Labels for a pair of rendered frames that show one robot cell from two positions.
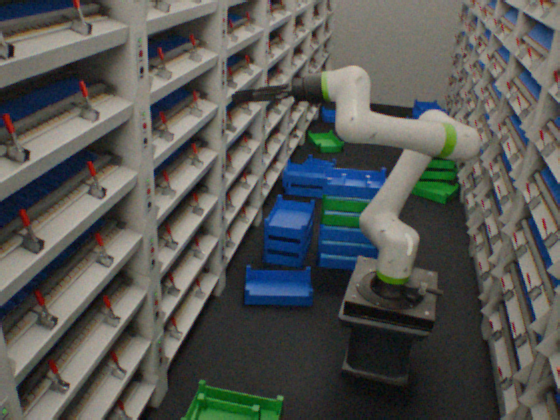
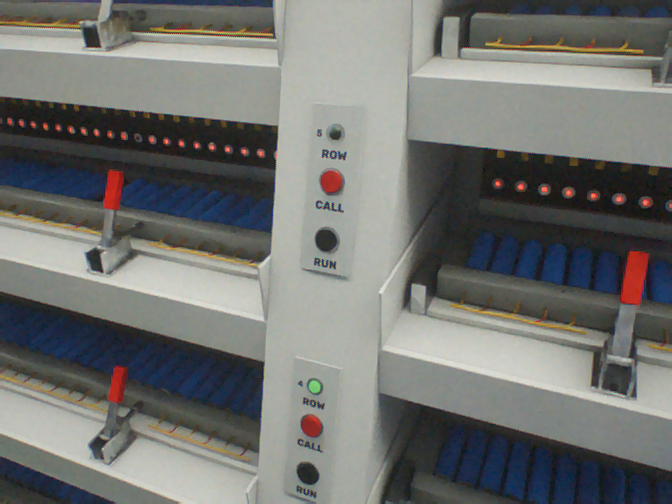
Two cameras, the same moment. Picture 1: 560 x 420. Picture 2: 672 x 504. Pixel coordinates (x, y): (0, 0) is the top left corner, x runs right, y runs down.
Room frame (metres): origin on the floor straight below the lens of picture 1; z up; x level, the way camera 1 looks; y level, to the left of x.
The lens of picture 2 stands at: (2.20, -0.19, 1.06)
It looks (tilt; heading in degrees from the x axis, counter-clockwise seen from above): 14 degrees down; 100
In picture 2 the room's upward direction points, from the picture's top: 5 degrees clockwise
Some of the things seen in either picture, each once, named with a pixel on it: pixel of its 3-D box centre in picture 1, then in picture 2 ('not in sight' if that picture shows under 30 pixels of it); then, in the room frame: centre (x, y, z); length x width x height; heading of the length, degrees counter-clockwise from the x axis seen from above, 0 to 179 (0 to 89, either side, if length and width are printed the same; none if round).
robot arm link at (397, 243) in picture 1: (395, 250); not in sight; (1.70, -0.43, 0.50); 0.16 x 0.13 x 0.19; 21
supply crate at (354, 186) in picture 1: (354, 180); not in sight; (2.45, -0.37, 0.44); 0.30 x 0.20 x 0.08; 85
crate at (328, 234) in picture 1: (349, 224); not in sight; (2.45, -0.37, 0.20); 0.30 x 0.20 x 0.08; 85
